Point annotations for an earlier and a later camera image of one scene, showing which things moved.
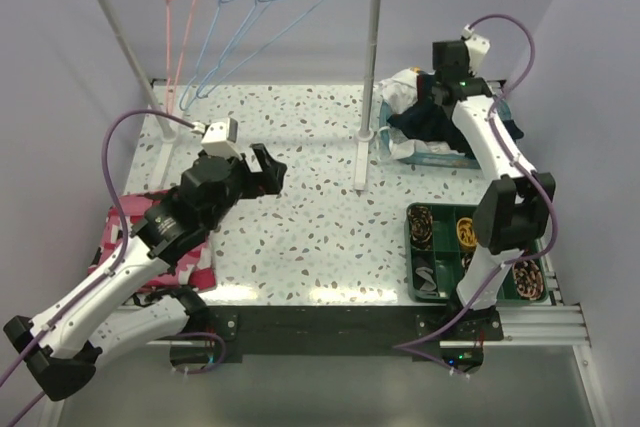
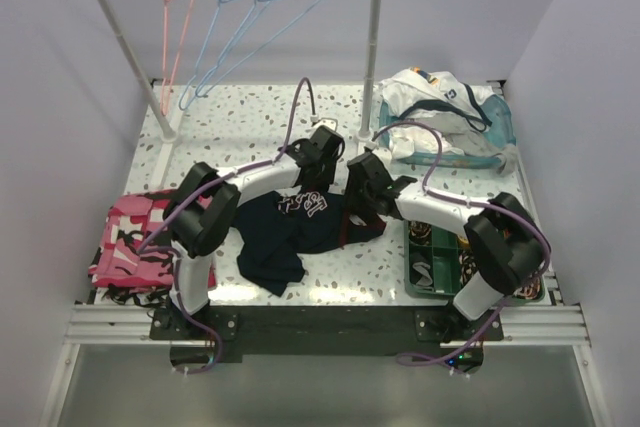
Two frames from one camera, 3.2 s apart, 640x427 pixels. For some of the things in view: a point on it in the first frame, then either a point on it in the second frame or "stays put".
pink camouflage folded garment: [193, 268] stays put
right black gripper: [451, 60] to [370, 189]
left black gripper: [272, 173] to [326, 176]
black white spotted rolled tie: [466, 261] stays put
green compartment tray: [439, 244] stays put
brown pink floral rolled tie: [528, 279] stays put
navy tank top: [434, 122] to [272, 232]
